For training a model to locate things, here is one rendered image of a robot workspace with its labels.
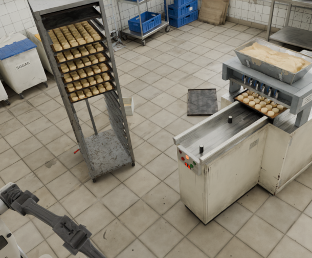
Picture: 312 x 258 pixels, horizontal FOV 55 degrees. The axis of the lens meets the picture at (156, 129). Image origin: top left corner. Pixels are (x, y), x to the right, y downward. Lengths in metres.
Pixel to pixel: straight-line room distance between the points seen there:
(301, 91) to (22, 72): 3.84
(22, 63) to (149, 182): 2.71
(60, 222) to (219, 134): 1.48
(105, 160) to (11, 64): 2.23
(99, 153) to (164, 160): 0.73
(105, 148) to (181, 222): 1.21
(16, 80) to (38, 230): 2.51
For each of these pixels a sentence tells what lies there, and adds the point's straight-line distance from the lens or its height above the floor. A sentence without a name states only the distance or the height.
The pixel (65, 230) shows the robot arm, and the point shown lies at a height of 1.36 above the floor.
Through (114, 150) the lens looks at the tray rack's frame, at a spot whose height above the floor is 0.15.
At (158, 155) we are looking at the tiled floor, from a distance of 3.45.
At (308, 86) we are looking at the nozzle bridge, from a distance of 2.44.
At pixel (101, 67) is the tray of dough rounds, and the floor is 1.23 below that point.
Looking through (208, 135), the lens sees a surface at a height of 0.84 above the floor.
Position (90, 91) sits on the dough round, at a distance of 2.73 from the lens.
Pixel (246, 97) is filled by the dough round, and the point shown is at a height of 0.91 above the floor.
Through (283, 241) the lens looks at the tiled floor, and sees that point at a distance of 2.90.
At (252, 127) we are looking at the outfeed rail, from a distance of 2.42.
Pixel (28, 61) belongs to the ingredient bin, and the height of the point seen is 0.53.
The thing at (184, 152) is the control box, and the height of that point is 0.84.
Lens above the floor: 2.43
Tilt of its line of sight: 40 degrees down
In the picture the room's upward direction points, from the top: 7 degrees counter-clockwise
